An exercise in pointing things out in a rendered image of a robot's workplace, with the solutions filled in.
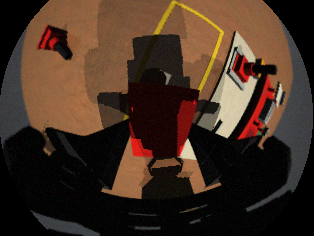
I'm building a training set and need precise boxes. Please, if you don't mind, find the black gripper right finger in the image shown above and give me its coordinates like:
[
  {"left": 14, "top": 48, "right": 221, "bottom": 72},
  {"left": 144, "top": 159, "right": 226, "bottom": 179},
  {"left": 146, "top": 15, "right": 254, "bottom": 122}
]
[{"left": 188, "top": 122, "right": 262, "bottom": 187}]

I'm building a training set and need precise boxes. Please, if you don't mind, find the black rubber tyre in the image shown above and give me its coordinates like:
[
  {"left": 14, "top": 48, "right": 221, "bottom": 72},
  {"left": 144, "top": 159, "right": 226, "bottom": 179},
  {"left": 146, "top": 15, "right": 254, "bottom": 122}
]
[{"left": 262, "top": 127, "right": 270, "bottom": 137}]

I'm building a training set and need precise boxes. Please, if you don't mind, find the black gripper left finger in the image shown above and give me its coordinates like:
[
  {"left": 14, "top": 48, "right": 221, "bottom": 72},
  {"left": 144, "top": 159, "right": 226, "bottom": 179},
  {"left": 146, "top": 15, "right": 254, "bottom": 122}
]
[{"left": 45, "top": 118, "right": 130, "bottom": 190}]

